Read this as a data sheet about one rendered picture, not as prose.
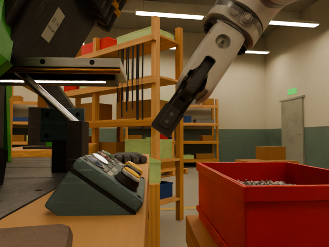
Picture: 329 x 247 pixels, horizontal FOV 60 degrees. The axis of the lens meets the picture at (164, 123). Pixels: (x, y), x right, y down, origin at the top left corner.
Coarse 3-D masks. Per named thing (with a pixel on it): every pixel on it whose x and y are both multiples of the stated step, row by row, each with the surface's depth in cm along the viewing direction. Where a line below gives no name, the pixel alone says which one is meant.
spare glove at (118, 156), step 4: (120, 152) 94; (124, 152) 94; (128, 152) 94; (132, 152) 94; (136, 152) 94; (116, 156) 87; (120, 156) 81; (124, 156) 82; (128, 156) 80; (132, 156) 83; (136, 156) 81; (140, 156) 83; (144, 156) 82; (120, 160) 81; (124, 160) 80; (128, 160) 80; (132, 160) 81; (136, 160) 80; (140, 160) 82; (144, 160) 81
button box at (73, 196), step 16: (80, 160) 28; (112, 160) 39; (80, 176) 28; (96, 176) 28; (112, 176) 30; (64, 192) 28; (80, 192) 28; (96, 192) 28; (112, 192) 28; (128, 192) 28; (48, 208) 28; (64, 208) 28; (80, 208) 28; (96, 208) 28; (112, 208) 28; (128, 208) 28
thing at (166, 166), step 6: (174, 156) 785; (162, 162) 747; (168, 162) 766; (174, 162) 784; (162, 168) 746; (168, 168) 756; (174, 168) 756; (186, 168) 756; (162, 174) 735; (174, 174) 717
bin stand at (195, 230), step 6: (186, 216) 64; (192, 216) 64; (198, 216) 64; (186, 222) 63; (192, 222) 59; (198, 222) 59; (186, 228) 63; (192, 228) 55; (198, 228) 55; (204, 228) 55; (186, 234) 63; (192, 234) 54; (198, 234) 52; (204, 234) 52; (186, 240) 63; (192, 240) 54; (198, 240) 49; (204, 240) 49; (210, 240) 49; (192, 246) 54; (198, 246) 47; (204, 246) 46; (210, 246) 46; (216, 246) 46
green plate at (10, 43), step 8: (0, 0) 44; (0, 8) 44; (0, 16) 44; (0, 24) 47; (0, 32) 47; (8, 32) 49; (0, 40) 47; (8, 40) 49; (0, 48) 47; (8, 48) 49; (8, 56) 49
